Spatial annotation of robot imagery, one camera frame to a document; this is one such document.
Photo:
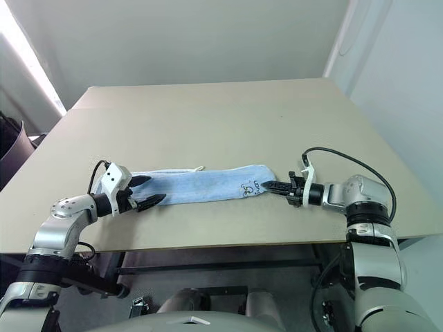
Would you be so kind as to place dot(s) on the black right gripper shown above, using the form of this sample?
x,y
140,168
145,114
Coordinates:
x,y
296,193

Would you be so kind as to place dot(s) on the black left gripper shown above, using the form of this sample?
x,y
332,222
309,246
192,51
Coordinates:
x,y
125,202

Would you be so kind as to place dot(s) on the light blue towel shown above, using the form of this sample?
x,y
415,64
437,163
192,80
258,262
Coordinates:
x,y
207,186

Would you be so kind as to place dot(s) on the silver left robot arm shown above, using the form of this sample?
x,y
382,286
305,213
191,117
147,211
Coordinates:
x,y
59,228

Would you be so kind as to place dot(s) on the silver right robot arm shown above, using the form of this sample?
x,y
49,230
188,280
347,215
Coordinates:
x,y
373,249

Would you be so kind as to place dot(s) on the silver metal clamp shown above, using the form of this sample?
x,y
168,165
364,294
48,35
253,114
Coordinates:
x,y
137,306

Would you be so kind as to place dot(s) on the dark rounded shape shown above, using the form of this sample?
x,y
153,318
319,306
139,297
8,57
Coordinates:
x,y
187,300
261,304

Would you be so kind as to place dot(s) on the grey robot torso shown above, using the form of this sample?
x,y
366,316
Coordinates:
x,y
194,321

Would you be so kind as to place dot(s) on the dark brown chair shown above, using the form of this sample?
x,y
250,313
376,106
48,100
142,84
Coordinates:
x,y
12,145

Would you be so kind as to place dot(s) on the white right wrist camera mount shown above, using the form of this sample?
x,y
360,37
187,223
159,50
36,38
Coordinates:
x,y
309,180

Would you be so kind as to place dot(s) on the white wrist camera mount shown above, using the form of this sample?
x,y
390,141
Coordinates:
x,y
309,180
116,177

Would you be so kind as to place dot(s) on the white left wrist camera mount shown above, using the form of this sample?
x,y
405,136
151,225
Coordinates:
x,y
116,177

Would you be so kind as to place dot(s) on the black metal table frame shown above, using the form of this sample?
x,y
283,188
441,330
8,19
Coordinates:
x,y
207,266

